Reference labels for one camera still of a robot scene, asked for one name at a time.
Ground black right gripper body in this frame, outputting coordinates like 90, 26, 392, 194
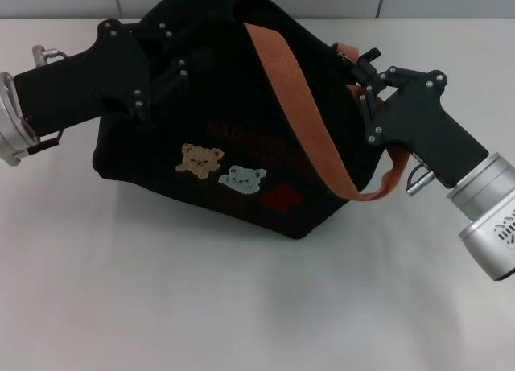
365, 71, 490, 189

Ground left gripper metal cable connector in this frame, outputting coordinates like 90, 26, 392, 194
31, 44, 68, 68

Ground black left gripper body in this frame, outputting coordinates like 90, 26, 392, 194
14, 19, 152, 137

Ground black food bag orange straps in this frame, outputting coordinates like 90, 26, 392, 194
91, 0, 411, 240

